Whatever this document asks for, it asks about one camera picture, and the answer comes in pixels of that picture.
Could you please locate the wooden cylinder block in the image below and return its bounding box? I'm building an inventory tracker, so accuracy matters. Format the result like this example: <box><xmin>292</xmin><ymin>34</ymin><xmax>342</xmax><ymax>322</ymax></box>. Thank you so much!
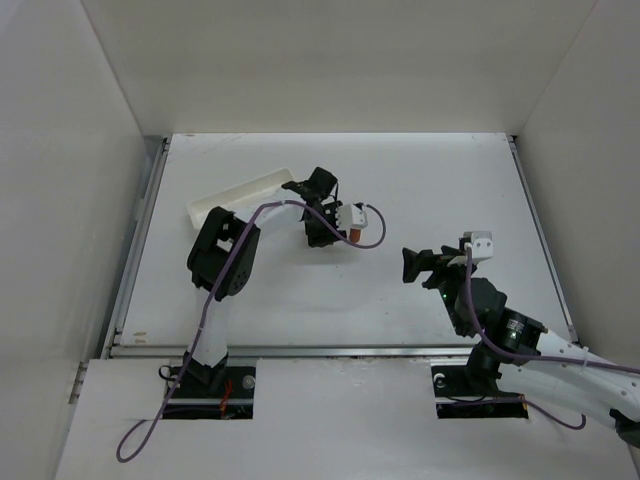
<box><xmin>349</xmin><ymin>229</ymin><xmax>361</xmax><ymax>243</ymax></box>

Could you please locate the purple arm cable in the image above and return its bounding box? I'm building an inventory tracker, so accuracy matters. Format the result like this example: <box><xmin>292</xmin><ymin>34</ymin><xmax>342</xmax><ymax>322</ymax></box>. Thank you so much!
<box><xmin>115</xmin><ymin>199</ymin><xmax>387</xmax><ymax>464</ymax></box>
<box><xmin>462</xmin><ymin>249</ymin><xmax>640</xmax><ymax>431</ymax></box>

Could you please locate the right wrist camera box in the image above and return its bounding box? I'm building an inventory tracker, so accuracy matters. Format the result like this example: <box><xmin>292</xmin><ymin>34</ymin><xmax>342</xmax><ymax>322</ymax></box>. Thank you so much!
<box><xmin>461</xmin><ymin>231</ymin><xmax>494</xmax><ymax>263</ymax></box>

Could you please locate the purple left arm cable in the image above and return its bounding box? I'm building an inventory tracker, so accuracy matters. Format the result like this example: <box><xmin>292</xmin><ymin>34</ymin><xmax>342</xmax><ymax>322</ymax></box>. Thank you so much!
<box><xmin>115</xmin><ymin>199</ymin><xmax>387</xmax><ymax>464</ymax></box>

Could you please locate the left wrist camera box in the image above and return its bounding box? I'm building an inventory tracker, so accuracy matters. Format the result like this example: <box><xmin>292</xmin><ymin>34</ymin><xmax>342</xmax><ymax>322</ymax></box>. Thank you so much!
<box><xmin>335</xmin><ymin>204</ymin><xmax>368</xmax><ymax>231</ymax></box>

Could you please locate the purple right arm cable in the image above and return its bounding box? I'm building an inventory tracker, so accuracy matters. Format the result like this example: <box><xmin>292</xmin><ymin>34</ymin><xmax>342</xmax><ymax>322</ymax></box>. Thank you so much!
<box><xmin>462</xmin><ymin>249</ymin><xmax>640</xmax><ymax>431</ymax></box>

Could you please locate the aluminium front rail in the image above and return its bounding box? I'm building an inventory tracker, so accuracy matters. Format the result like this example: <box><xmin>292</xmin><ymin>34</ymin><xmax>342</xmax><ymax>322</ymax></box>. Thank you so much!
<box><xmin>102</xmin><ymin>345</ymin><xmax>471</xmax><ymax>358</ymax></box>

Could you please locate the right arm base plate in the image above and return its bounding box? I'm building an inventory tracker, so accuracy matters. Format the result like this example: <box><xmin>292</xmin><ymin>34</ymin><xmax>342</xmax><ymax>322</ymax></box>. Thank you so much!
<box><xmin>431</xmin><ymin>365</ymin><xmax>529</xmax><ymax>420</ymax></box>

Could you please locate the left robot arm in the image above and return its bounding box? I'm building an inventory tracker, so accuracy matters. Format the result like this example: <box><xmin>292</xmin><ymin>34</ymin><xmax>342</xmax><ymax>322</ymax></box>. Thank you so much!
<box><xmin>180</xmin><ymin>167</ymin><xmax>366</xmax><ymax>391</ymax></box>

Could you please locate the aluminium table rail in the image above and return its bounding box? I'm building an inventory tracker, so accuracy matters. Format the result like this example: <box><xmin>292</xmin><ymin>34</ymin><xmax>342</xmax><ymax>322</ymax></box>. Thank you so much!
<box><xmin>506</xmin><ymin>134</ymin><xmax>582</xmax><ymax>346</ymax></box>
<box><xmin>93</xmin><ymin>136</ymin><xmax>172</xmax><ymax>358</ymax></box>

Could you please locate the aluminium table rail right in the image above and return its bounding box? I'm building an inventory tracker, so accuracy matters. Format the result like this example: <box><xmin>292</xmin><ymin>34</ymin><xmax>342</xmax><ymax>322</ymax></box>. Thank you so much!
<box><xmin>506</xmin><ymin>134</ymin><xmax>582</xmax><ymax>346</ymax></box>

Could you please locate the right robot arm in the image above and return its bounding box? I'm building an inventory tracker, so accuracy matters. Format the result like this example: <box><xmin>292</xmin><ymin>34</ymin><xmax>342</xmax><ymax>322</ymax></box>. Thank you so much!
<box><xmin>402</xmin><ymin>231</ymin><xmax>639</xmax><ymax>447</ymax></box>

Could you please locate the aluminium table rail left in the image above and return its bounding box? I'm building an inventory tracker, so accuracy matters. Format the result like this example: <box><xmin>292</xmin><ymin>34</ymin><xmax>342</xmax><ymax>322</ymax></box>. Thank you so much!
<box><xmin>93</xmin><ymin>136</ymin><xmax>172</xmax><ymax>358</ymax></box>

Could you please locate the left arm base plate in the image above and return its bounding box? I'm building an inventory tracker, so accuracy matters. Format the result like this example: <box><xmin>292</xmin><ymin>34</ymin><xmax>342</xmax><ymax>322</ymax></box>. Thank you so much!
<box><xmin>161</xmin><ymin>365</ymin><xmax>256</xmax><ymax>420</ymax></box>

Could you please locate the white plastic tray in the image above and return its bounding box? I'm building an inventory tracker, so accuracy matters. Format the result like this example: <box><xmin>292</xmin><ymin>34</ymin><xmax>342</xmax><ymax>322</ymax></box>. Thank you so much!
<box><xmin>187</xmin><ymin>168</ymin><xmax>294</xmax><ymax>231</ymax></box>

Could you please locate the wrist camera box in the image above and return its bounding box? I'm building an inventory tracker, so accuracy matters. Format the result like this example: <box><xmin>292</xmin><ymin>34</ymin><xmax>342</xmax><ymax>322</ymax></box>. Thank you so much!
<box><xmin>461</xmin><ymin>231</ymin><xmax>494</xmax><ymax>263</ymax></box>
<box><xmin>335</xmin><ymin>204</ymin><xmax>368</xmax><ymax>231</ymax></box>

